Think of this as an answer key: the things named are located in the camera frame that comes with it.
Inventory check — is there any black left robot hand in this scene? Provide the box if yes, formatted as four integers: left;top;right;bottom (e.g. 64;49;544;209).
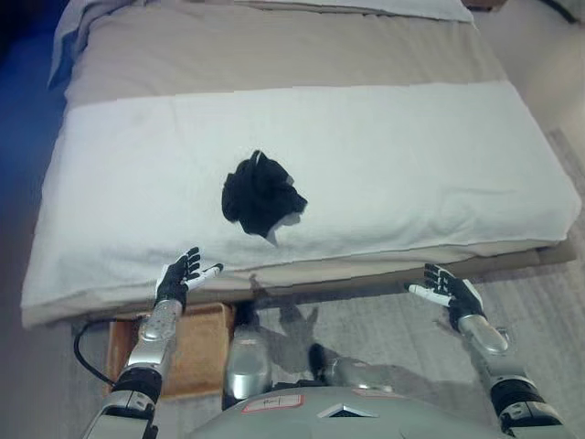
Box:
154;246;226;306

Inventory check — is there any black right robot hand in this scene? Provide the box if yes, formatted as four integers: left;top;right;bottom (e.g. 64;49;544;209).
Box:
403;262;485;331

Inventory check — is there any black garment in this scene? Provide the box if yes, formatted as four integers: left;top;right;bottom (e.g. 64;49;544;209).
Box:
220;148;309;249

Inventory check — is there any brown wicker basket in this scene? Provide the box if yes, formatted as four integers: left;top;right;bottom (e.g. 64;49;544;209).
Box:
101;301;237;402

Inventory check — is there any bed with beige sheet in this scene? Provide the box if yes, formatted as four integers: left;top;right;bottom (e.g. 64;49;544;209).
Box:
20;0;573;328

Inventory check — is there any silver left robot leg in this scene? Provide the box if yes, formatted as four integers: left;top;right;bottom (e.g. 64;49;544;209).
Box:
221;299;276;412

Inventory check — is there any silver robot leg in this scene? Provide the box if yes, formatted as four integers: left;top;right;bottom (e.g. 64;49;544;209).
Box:
221;299;276;412
307;342;395;395

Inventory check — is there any silver right robot leg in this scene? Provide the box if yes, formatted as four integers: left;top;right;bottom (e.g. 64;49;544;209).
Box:
307;342;395;395

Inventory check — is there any white terry blanket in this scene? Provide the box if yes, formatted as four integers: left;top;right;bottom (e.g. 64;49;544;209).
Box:
20;80;583;309

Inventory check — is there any grey robot torso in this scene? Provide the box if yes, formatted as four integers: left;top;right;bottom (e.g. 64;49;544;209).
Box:
181;383;509;439

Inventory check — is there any brown bed frame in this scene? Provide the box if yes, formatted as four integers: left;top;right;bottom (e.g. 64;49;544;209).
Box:
255;236;580;298

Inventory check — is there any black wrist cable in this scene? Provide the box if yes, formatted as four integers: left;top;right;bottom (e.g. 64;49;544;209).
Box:
72;318;118;386

